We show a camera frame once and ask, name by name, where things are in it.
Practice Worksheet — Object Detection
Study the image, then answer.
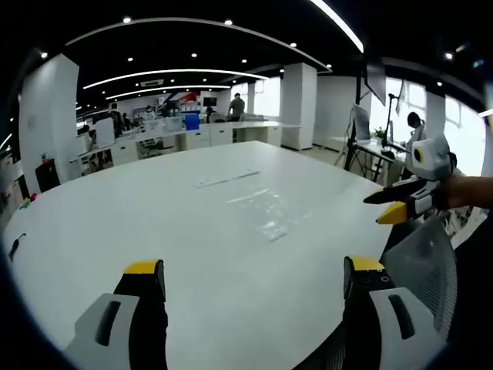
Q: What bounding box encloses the white standing board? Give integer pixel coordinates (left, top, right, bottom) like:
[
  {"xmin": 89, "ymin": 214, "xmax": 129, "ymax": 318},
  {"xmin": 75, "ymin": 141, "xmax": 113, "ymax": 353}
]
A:
[{"xmin": 95, "ymin": 117, "xmax": 116, "ymax": 150}]

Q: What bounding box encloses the white flat strip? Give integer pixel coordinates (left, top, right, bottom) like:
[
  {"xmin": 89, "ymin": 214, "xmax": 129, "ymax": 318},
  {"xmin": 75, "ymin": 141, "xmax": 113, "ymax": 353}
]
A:
[{"xmin": 192, "ymin": 169, "xmax": 262, "ymax": 189}]

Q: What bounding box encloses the person's right hand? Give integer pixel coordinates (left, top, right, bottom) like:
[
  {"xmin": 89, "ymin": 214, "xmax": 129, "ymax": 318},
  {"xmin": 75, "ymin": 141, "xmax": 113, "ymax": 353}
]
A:
[{"xmin": 438, "ymin": 174, "xmax": 493, "ymax": 212}]

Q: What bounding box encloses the row of white counters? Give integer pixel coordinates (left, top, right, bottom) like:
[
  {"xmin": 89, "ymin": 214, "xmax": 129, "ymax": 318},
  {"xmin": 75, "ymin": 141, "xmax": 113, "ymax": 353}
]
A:
[{"xmin": 76, "ymin": 120, "xmax": 302, "ymax": 167}]

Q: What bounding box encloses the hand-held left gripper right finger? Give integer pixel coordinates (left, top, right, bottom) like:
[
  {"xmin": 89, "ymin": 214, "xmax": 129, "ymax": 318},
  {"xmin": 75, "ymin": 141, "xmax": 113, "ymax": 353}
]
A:
[{"xmin": 341, "ymin": 254, "xmax": 448, "ymax": 370}]

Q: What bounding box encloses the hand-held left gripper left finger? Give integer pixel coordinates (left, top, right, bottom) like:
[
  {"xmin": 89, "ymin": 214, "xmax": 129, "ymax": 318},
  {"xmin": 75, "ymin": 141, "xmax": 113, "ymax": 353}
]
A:
[{"xmin": 63, "ymin": 259, "xmax": 169, "ymax": 370}]

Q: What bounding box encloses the black cable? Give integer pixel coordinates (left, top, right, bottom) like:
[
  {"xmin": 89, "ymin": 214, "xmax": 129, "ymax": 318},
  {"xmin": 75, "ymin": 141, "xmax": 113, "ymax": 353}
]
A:
[{"xmin": 9, "ymin": 232, "xmax": 28, "ymax": 261}]

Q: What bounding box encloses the grey mesh office chair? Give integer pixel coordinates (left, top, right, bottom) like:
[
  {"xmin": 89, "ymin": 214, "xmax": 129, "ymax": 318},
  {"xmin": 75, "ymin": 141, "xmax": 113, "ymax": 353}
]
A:
[{"xmin": 380, "ymin": 215, "xmax": 459, "ymax": 344}]

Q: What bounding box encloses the black tripod stand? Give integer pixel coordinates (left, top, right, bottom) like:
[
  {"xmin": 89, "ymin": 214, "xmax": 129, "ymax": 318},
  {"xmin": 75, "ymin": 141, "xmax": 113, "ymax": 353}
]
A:
[{"xmin": 334, "ymin": 76, "xmax": 365, "ymax": 173}]

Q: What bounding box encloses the computer monitor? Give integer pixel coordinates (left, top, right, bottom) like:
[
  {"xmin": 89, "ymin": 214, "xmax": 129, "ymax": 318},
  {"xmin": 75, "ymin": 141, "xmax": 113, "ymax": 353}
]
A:
[{"xmin": 352, "ymin": 106, "xmax": 371, "ymax": 143}]

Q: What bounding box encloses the clear resealable plastic bag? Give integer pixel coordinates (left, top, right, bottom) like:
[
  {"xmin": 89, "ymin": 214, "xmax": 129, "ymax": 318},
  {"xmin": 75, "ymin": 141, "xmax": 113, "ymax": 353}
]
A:
[{"xmin": 225, "ymin": 187, "xmax": 314, "ymax": 244}]

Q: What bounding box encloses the hanging light panel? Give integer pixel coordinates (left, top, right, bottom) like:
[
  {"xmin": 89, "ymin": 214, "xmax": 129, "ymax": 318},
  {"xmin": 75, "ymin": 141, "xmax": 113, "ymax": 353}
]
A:
[{"xmin": 365, "ymin": 63, "xmax": 387, "ymax": 105}]

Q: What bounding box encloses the white side desk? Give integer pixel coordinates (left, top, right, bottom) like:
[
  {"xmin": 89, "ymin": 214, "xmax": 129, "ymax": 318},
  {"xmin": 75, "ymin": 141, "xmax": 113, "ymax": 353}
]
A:
[{"xmin": 330, "ymin": 134, "xmax": 409, "ymax": 184}]

